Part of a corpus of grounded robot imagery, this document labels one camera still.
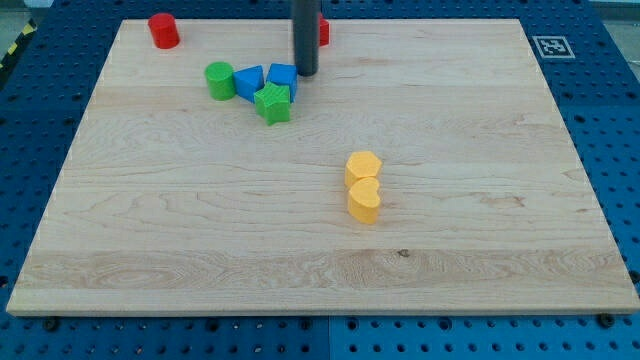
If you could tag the blue cube block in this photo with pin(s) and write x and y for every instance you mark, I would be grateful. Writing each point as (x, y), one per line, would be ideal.
(284, 75)

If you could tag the green star block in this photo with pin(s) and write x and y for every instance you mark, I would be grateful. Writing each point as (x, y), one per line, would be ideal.
(273, 103)

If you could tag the red star block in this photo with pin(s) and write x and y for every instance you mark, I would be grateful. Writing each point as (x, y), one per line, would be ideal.
(324, 30)

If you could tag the yellow hexagon block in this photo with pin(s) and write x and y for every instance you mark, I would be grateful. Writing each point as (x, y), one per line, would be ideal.
(359, 165)

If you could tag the yellow heart block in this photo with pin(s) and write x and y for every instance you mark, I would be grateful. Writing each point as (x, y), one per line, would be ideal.
(364, 200)

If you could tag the light wooden board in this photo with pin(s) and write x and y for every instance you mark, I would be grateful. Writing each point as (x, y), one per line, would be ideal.
(171, 203)

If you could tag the blue triangular prism block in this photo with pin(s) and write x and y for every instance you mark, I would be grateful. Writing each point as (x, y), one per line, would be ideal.
(248, 81)

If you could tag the green cylinder block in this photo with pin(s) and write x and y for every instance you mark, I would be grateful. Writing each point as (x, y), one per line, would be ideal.
(220, 81)

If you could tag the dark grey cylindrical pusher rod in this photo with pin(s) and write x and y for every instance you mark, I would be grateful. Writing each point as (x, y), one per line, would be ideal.
(305, 26)

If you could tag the red cylinder block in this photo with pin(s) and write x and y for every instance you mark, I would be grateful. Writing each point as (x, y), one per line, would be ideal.
(164, 30)

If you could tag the black white fiducial marker tag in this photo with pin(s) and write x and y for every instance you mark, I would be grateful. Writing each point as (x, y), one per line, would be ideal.
(553, 47)

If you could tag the black bolt front left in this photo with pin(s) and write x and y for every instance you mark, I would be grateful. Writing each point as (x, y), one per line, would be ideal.
(50, 324)

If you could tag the black bolt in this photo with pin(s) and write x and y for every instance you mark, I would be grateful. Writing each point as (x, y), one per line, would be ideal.
(50, 324)
(606, 320)

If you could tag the black bolt front right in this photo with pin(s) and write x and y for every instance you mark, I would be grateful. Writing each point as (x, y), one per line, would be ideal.
(606, 320)

